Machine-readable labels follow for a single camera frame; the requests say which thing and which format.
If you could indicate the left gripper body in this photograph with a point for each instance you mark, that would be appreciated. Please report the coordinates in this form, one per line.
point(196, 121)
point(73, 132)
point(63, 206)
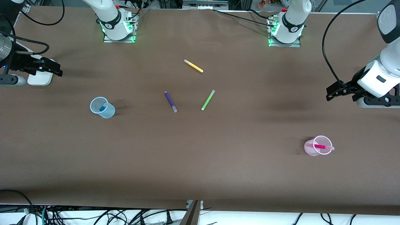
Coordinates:
point(352, 84)

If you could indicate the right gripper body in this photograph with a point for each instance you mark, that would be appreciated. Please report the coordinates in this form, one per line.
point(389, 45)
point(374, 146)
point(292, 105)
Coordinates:
point(19, 63)

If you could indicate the pink marker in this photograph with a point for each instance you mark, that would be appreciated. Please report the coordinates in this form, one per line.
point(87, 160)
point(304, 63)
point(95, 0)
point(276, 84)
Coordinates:
point(320, 146)

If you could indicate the blue marker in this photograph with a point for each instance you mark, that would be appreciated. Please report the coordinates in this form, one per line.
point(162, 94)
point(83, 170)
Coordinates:
point(103, 107)

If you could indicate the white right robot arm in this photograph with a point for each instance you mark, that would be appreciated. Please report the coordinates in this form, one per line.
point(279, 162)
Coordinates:
point(109, 15)

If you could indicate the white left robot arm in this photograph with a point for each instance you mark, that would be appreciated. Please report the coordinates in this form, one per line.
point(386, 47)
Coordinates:
point(379, 78)

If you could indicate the white rectangular box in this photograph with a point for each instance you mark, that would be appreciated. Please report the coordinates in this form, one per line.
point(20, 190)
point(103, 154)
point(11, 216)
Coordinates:
point(39, 80)

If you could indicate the translucent pink plastic cup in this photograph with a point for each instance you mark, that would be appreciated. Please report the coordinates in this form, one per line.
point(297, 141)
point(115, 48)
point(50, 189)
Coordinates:
point(311, 150)

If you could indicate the translucent blue plastic cup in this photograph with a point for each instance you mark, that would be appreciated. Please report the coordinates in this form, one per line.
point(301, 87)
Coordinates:
point(107, 113)

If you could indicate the purple marker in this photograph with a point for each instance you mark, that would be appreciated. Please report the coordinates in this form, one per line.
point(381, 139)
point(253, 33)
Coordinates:
point(170, 101)

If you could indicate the green marker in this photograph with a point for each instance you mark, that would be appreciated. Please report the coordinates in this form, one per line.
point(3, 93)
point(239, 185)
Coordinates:
point(207, 100)

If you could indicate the yellow marker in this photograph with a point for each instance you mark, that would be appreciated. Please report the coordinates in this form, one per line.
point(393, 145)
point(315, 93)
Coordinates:
point(193, 66)

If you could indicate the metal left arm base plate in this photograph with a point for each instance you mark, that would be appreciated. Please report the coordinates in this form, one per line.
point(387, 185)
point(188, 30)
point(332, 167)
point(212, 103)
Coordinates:
point(286, 44)

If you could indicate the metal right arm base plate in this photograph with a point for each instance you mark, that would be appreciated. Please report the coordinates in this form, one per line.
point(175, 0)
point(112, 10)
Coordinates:
point(123, 38)

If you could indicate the aluminium frame bar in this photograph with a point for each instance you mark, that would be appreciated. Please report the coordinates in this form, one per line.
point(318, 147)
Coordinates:
point(204, 3)

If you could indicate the metal table post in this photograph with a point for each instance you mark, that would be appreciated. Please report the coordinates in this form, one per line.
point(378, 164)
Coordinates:
point(192, 214)

